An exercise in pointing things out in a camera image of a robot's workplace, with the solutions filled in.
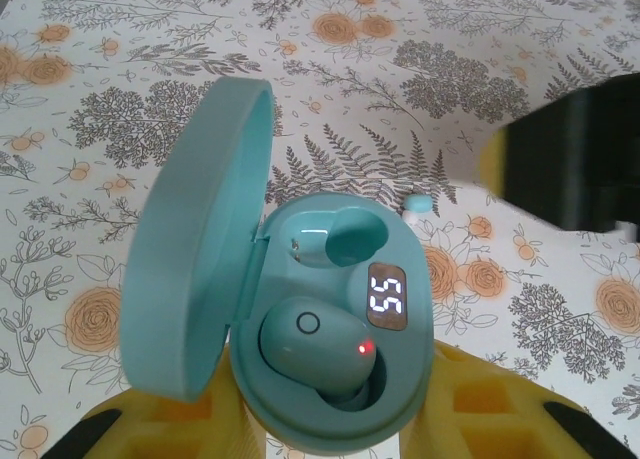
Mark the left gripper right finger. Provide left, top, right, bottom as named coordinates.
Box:
left=399, top=342, right=640, bottom=459

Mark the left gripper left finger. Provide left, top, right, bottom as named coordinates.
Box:
left=44, top=378, right=266, bottom=459

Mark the turquoise wireless earbud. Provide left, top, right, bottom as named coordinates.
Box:
left=257, top=294, right=379, bottom=410
left=401, top=193, right=434, bottom=225

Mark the turquoise earbud charging case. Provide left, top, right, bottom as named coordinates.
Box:
left=118, top=76, right=437, bottom=453

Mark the floral patterned table covering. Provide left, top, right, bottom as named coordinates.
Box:
left=0, top=0, right=640, bottom=459

